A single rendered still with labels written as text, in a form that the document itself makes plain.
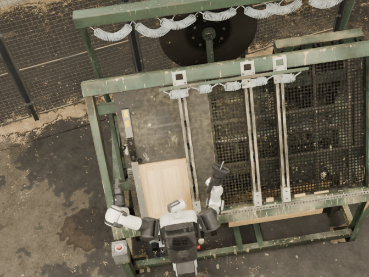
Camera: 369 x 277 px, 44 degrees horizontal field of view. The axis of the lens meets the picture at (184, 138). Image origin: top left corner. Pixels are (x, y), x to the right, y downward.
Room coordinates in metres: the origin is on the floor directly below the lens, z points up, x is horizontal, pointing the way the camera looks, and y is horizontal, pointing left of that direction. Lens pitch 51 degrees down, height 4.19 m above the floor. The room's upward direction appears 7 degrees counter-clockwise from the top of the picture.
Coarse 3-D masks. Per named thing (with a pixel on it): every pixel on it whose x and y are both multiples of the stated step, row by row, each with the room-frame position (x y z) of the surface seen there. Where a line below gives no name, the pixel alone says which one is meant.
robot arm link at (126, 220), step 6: (120, 210) 1.58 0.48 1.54; (120, 216) 1.55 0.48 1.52; (126, 216) 1.55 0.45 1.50; (132, 216) 1.57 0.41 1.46; (114, 222) 1.51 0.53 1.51; (120, 222) 1.51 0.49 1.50; (126, 222) 1.52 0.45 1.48; (132, 222) 1.53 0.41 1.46; (138, 222) 1.54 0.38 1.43; (132, 228) 1.51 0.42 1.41; (138, 228) 1.51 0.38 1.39
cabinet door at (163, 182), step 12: (144, 168) 2.09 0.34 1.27; (156, 168) 2.09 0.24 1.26; (168, 168) 2.09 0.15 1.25; (180, 168) 2.08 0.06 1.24; (144, 180) 2.04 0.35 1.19; (156, 180) 2.03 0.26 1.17; (168, 180) 2.03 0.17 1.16; (180, 180) 2.03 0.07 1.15; (144, 192) 1.98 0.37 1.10; (156, 192) 1.98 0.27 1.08; (168, 192) 1.97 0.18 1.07; (180, 192) 1.97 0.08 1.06; (156, 204) 1.92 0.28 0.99; (156, 216) 1.87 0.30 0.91
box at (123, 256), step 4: (124, 240) 1.67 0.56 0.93; (112, 244) 1.65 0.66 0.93; (116, 244) 1.65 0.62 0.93; (124, 244) 1.64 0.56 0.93; (112, 248) 1.62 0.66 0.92; (116, 248) 1.61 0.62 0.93; (124, 248) 1.60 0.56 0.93; (128, 248) 1.65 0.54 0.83; (112, 252) 1.59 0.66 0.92; (116, 252) 1.58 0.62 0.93; (120, 252) 1.57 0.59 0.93; (124, 252) 1.57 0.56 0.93; (128, 252) 1.61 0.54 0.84; (112, 256) 1.56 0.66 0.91; (116, 256) 1.56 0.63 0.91; (120, 256) 1.56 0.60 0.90; (124, 256) 1.56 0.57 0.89; (128, 256) 1.57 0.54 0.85; (116, 260) 1.56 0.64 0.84; (120, 260) 1.56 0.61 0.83; (124, 260) 1.56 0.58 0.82; (128, 260) 1.56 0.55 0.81; (116, 264) 1.56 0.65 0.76
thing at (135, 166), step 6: (126, 108) 2.36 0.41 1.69; (126, 132) 2.24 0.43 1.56; (132, 132) 2.24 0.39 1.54; (132, 168) 2.08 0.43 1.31; (138, 168) 2.08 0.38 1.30; (138, 174) 2.05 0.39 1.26; (138, 180) 2.03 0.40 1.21; (138, 186) 2.00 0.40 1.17; (138, 192) 1.97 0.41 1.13; (138, 198) 1.94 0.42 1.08; (144, 204) 1.91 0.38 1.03; (144, 210) 1.88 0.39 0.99; (144, 216) 1.86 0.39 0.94
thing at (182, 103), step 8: (176, 72) 2.42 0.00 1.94; (184, 72) 2.41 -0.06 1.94; (176, 80) 2.39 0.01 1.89; (184, 80) 2.38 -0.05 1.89; (184, 88) 2.26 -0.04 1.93; (184, 96) 2.25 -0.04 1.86; (184, 104) 2.31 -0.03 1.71; (184, 112) 2.31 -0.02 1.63; (184, 120) 2.27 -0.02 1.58; (184, 128) 2.22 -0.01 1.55; (184, 136) 2.18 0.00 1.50; (184, 144) 2.15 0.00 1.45; (192, 152) 2.11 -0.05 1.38; (192, 160) 2.08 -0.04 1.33; (192, 168) 2.05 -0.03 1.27; (192, 176) 2.03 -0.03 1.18; (192, 184) 1.97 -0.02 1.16; (192, 192) 1.93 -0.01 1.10; (192, 200) 1.90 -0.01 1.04; (200, 208) 1.85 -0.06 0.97
